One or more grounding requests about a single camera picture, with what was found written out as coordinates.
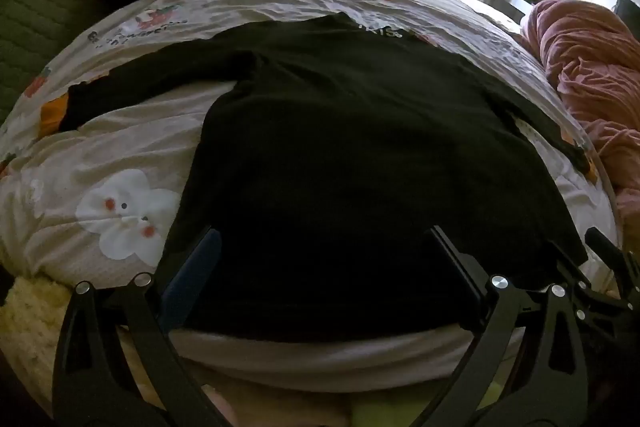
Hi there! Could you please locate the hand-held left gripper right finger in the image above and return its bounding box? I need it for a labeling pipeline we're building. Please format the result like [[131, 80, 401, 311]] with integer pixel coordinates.
[[420, 224, 592, 427]]

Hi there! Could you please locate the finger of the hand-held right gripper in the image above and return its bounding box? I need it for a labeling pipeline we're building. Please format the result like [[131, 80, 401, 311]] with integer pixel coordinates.
[[584, 226, 640, 305], [547, 239, 640, 325]]

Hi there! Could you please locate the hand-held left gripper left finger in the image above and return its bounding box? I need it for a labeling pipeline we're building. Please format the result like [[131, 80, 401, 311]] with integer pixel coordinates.
[[50, 227, 236, 427]]

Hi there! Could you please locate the black long-sleeved shirt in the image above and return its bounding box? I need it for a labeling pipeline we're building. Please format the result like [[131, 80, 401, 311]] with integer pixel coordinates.
[[60, 12, 593, 343]]

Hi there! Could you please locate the printed white bed sheet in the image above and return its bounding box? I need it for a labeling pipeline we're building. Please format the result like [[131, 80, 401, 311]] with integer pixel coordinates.
[[0, 0, 621, 393]]

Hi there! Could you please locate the cream fluffy blanket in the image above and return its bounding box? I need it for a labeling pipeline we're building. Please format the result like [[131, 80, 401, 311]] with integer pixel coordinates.
[[0, 277, 68, 388]]

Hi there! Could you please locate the pink blanket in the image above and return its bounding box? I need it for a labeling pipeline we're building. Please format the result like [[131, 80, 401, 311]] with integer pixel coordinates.
[[520, 0, 640, 228]]

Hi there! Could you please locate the dark screen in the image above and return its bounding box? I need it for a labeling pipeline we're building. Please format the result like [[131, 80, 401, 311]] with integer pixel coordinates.
[[614, 0, 640, 28]]

